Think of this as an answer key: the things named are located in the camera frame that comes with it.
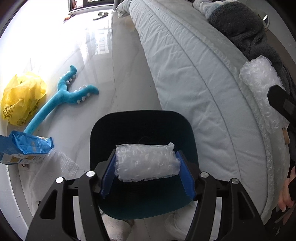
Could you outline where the grey slipper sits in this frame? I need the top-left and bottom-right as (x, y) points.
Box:
(92, 11), (109, 20)

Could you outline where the clear bubble wrap sheet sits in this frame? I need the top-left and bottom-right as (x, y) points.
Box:
(32, 150), (79, 183)

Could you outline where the large bubble wrap roll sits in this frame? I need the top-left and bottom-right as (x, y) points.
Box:
(239, 58), (290, 133)

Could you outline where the person's right foot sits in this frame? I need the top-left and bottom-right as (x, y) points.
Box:
(165, 204), (197, 241)

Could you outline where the person's foot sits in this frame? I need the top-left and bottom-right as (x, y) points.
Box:
(102, 213), (135, 241)
(165, 204), (197, 241)

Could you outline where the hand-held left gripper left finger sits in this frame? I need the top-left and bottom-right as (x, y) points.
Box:
(24, 149), (119, 241)

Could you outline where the person's right hand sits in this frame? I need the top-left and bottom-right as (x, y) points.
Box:
(279, 167), (296, 212)

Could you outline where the dark blue waste bin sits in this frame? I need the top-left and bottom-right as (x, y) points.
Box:
(90, 110), (199, 220)

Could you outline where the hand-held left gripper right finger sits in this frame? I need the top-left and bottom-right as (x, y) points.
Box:
(175, 150), (272, 241)

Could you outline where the dark grey fleece blanket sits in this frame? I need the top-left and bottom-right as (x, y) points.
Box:
(206, 0), (296, 93)

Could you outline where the yellow plastic bag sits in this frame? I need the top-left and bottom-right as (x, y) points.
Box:
(1, 72), (48, 127)

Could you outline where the grey bed mattress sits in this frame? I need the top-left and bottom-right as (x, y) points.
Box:
(116, 0), (296, 218)

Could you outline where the person's left foot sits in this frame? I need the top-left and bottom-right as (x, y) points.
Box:
(102, 213), (135, 241)

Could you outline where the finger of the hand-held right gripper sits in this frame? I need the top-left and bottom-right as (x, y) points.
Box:
(267, 85), (296, 121)

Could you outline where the blue snack packet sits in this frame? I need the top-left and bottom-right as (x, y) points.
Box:
(0, 130), (55, 165)

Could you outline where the blue plush toy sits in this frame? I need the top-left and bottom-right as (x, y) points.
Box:
(23, 65), (100, 137)

